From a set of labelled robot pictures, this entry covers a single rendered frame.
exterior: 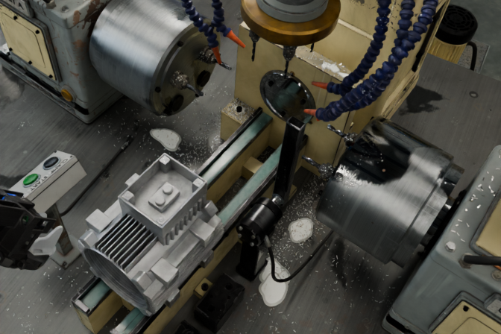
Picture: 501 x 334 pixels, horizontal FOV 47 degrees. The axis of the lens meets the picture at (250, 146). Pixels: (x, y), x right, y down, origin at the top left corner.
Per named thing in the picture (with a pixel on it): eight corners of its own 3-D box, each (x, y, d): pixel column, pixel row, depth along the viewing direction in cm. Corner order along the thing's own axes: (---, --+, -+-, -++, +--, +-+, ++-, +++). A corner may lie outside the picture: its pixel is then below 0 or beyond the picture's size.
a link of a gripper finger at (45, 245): (83, 232, 91) (50, 229, 82) (62, 264, 91) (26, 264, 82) (69, 221, 92) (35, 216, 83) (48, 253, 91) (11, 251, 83)
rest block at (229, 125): (232, 124, 154) (235, 94, 145) (254, 136, 152) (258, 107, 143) (219, 137, 151) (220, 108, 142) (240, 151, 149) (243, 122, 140)
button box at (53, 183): (69, 168, 118) (55, 147, 116) (88, 174, 114) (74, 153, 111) (1, 226, 110) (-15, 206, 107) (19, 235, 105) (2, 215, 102)
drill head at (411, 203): (332, 144, 138) (355, 71, 118) (493, 240, 126) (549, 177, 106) (273, 216, 125) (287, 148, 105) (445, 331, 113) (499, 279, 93)
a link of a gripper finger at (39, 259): (57, 261, 86) (19, 260, 77) (51, 270, 85) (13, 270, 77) (34, 242, 87) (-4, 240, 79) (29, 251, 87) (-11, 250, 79)
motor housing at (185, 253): (153, 202, 125) (147, 150, 109) (223, 252, 119) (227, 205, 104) (85, 271, 115) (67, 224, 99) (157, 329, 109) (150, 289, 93)
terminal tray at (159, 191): (165, 173, 111) (162, 150, 105) (208, 203, 108) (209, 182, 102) (121, 215, 105) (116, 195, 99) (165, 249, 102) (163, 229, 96)
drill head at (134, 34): (126, 20, 158) (115, -60, 138) (232, 84, 147) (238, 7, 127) (56, 71, 145) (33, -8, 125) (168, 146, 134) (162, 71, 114)
